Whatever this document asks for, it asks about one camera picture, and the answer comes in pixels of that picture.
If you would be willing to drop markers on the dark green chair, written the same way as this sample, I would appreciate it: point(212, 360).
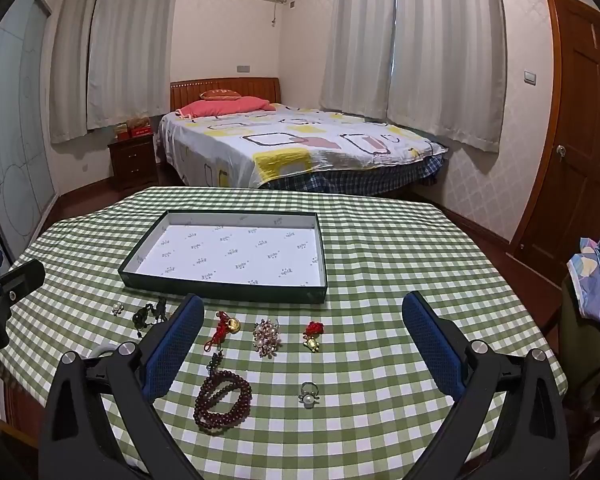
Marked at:
point(585, 360)

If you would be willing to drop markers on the pink pillow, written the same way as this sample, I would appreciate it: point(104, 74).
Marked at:
point(230, 106)

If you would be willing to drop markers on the wooden bed headboard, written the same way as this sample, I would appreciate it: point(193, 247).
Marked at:
point(260, 87)

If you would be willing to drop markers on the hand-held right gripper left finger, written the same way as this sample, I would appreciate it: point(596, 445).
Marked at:
point(175, 345)

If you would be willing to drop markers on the red gift boxes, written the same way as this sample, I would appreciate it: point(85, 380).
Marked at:
point(140, 131)

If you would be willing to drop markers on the wide white curtain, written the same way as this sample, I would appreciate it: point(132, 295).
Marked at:
point(445, 50)
point(130, 45)

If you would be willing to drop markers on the red knot gold charm tassel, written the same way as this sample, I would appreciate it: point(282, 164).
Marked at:
point(223, 327)

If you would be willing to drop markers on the pale jade bangle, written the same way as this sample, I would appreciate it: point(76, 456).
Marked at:
point(100, 348)

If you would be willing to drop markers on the blue plaid bed sheet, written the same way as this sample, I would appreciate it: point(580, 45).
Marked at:
point(380, 175)

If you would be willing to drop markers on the wall light switch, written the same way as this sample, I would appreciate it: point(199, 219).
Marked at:
point(530, 77)

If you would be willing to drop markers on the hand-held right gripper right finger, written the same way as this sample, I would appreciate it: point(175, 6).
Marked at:
point(435, 345)

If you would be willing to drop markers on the dark wooden nightstand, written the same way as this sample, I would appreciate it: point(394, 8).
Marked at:
point(132, 160)

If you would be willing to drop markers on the red cushion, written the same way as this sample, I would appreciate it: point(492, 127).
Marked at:
point(220, 95)

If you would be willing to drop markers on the small pearl brooch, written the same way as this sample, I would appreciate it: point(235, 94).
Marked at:
point(117, 309)

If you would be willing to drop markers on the narrow white curtain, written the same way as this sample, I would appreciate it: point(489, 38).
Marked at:
point(72, 60)
point(360, 35)

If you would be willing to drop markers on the bed with patterned cover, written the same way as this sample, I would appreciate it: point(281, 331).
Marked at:
point(280, 135)

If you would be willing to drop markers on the brown wooden door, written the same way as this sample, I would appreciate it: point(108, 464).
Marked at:
point(575, 135)

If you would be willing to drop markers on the pearl flower brooch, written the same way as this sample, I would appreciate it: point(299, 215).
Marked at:
point(266, 337)

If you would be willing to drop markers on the dark green cardboard tray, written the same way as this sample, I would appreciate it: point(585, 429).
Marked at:
point(230, 252)

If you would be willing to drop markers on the green checked tablecloth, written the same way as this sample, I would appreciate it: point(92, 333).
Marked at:
point(380, 240)

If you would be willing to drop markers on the frosted glass wardrobe door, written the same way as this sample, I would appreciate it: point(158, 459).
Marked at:
point(15, 135)

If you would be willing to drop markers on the metal door lock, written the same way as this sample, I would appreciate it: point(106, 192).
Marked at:
point(560, 152)

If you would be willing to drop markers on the floral pastel cloth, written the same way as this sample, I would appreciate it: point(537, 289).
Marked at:
point(595, 285)

